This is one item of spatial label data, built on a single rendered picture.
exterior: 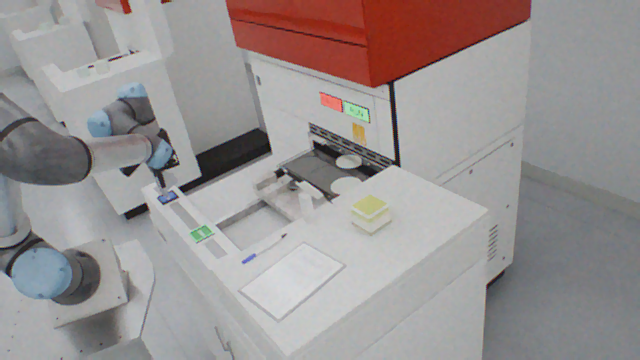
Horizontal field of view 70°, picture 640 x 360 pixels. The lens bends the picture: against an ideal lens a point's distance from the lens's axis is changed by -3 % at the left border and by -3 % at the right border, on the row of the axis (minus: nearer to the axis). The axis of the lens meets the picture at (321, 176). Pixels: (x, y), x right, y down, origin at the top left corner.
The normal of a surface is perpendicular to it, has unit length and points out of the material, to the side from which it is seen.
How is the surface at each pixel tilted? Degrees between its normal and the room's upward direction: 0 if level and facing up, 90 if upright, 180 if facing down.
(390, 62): 90
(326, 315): 0
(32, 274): 53
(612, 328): 0
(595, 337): 0
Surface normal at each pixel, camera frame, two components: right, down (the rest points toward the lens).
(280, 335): -0.15, -0.84
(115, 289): 0.14, -0.25
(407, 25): 0.59, 0.34
